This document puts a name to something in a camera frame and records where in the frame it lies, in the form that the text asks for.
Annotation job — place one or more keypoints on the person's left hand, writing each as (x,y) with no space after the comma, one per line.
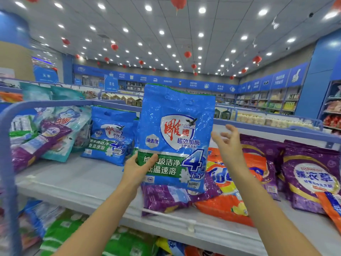
(136,176)

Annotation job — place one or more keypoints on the person's right hand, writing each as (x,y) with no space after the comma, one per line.
(233,152)

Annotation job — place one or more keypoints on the purple detergent bag gold oval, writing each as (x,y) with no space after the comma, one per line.
(266,157)
(309,178)

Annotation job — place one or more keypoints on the purple detergent bag white label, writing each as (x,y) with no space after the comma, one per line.
(37,150)
(165,200)

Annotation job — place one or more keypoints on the blue detergent bag green band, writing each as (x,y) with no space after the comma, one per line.
(109,136)
(176,125)

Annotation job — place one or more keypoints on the grey shelf with blue frame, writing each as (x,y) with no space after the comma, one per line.
(80,184)

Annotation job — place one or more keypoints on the large orange detergent bag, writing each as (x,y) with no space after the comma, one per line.
(224,208)

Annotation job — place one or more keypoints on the stack of green bags below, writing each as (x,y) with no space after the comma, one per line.
(122,242)

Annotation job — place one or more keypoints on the pile of pink detergent bags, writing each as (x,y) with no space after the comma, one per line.
(170,248)

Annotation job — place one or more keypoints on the teal Baimao bag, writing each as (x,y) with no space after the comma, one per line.
(75,120)

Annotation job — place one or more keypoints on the small orange detergent bag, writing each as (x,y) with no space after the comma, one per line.
(330,210)

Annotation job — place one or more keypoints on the clear green-print detergent bag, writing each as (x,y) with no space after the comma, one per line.
(21,128)

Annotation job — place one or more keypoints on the small orange Tide bag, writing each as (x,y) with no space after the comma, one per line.
(10,97)

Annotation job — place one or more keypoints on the person's left forearm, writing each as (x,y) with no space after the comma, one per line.
(104,224)

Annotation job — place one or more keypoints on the person's right forearm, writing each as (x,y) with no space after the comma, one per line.
(271,216)

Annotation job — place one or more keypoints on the row of pale bottles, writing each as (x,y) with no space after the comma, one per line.
(266,121)

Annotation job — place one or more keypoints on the row of green boxes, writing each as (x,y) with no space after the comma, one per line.
(114,97)

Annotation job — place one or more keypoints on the small blue hanging sign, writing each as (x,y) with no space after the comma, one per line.
(111,82)

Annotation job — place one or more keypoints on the blue aisle sign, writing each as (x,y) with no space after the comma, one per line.
(45,75)

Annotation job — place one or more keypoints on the ceiling spotlights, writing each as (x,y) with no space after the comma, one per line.
(202,10)

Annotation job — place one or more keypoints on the hanging red lanterns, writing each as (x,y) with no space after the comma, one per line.
(179,1)

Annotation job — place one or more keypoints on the far wall racks with goods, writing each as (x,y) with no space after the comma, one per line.
(266,98)

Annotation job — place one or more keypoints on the blue wall sign band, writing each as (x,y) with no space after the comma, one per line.
(160,82)

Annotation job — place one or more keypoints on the wall rack with pink goods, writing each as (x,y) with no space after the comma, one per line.
(333,106)

